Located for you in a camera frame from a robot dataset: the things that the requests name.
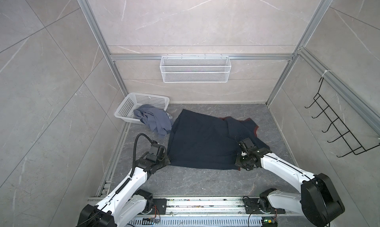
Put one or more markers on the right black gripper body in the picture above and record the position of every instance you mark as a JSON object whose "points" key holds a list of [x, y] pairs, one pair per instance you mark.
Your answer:
{"points": [[242, 161]]}

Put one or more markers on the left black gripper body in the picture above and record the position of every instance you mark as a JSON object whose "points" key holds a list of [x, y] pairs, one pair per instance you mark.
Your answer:
{"points": [[165, 161]]}

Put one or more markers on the grey-blue tank top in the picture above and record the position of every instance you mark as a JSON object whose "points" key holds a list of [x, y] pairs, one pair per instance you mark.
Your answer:
{"points": [[157, 120]]}

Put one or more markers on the navy red-trimmed tank top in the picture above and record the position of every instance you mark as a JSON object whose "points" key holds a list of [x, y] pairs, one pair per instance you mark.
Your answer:
{"points": [[205, 142]]}

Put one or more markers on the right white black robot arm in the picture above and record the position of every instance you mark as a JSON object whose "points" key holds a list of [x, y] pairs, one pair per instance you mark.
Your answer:
{"points": [[316, 197]]}

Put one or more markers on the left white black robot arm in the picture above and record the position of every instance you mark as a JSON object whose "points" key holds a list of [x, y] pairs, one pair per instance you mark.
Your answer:
{"points": [[124, 191]]}

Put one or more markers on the white plastic laundry basket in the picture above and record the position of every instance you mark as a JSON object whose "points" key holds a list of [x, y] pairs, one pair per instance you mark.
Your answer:
{"points": [[133, 101]]}

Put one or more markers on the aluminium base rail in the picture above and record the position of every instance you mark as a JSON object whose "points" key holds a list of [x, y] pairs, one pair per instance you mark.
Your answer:
{"points": [[229, 211]]}

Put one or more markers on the white wire mesh shelf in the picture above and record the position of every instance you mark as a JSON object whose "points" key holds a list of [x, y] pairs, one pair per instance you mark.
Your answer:
{"points": [[195, 69]]}

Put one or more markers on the black wire hook rack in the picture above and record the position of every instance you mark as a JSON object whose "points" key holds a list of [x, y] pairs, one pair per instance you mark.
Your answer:
{"points": [[336, 122]]}

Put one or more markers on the aluminium frame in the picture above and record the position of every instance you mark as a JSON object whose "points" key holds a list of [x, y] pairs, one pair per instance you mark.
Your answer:
{"points": [[368, 114]]}

